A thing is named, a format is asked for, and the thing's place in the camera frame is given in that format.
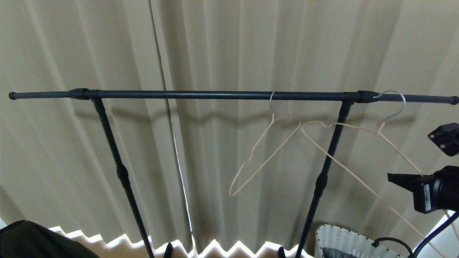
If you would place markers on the beige curtain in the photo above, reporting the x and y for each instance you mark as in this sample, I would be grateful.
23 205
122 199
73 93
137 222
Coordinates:
233 43

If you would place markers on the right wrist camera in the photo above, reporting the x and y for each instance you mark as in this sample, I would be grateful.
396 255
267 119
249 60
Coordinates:
446 139

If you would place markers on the black clothes rack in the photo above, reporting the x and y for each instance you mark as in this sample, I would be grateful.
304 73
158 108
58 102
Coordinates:
215 95

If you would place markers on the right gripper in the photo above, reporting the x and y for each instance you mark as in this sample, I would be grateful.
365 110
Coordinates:
444 190

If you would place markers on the green long-sleeved shirt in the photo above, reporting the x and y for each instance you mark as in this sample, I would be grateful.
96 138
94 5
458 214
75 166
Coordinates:
36 243

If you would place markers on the white laundry basket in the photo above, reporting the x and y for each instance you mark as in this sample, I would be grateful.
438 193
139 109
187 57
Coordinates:
340 238

